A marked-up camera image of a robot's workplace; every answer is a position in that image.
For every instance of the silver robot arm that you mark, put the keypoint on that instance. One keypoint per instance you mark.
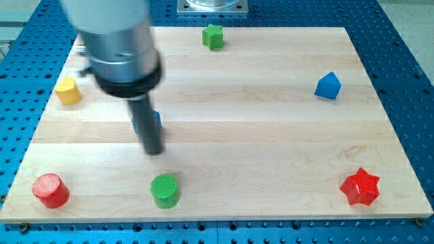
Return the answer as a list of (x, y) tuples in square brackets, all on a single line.
[(118, 43)]

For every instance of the blue cube block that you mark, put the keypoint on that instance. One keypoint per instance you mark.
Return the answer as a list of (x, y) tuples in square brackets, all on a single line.
[(157, 120)]

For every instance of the wooden board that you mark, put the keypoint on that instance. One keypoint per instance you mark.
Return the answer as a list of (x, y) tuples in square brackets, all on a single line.
[(244, 135)]

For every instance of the black pusher rod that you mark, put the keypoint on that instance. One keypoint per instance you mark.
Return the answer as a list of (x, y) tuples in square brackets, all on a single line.
[(146, 125)]

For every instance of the green cylinder block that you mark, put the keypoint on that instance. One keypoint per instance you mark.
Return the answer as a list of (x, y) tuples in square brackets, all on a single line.
[(165, 191)]

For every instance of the green star block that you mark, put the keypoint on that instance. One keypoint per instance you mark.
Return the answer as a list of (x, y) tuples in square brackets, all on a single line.
[(212, 37)]

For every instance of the blue pyramid block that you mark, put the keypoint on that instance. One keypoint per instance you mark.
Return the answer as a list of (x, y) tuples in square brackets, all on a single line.
[(328, 86)]

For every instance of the yellow block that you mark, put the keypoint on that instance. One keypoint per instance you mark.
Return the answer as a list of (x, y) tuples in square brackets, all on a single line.
[(67, 91)]

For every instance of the red star block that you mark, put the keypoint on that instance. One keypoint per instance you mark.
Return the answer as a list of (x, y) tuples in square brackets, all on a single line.
[(361, 188)]

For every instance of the red cylinder block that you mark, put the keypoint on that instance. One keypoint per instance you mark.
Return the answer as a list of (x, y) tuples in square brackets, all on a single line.
[(51, 190)]

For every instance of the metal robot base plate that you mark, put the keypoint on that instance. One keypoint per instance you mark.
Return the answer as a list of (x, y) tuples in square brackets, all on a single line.
[(212, 6)]

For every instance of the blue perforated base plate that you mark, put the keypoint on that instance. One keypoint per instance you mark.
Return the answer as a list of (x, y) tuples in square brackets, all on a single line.
[(35, 60)]

